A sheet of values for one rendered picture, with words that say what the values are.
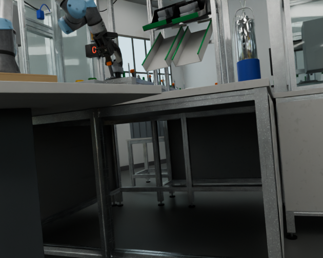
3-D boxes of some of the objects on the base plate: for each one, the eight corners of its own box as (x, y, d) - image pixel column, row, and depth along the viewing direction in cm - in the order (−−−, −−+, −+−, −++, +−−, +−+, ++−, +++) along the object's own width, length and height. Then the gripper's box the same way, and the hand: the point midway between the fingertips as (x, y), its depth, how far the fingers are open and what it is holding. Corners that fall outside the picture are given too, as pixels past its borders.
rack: (224, 91, 140) (209, -80, 139) (153, 100, 153) (139, -56, 153) (230, 94, 159) (218, -56, 159) (167, 102, 173) (155, -36, 172)
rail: (133, 98, 135) (130, 73, 135) (-8, 116, 168) (-10, 97, 168) (138, 99, 140) (136, 76, 140) (0, 116, 173) (-2, 98, 173)
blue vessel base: (262, 97, 200) (258, 57, 200) (238, 100, 206) (235, 61, 206) (263, 98, 215) (260, 61, 214) (241, 101, 220) (238, 64, 220)
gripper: (84, 38, 143) (103, 75, 156) (106, 33, 139) (123, 71, 152) (91, 29, 149) (109, 66, 162) (112, 25, 145) (128, 62, 158)
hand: (117, 64), depth 158 cm, fingers closed on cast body, 4 cm apart
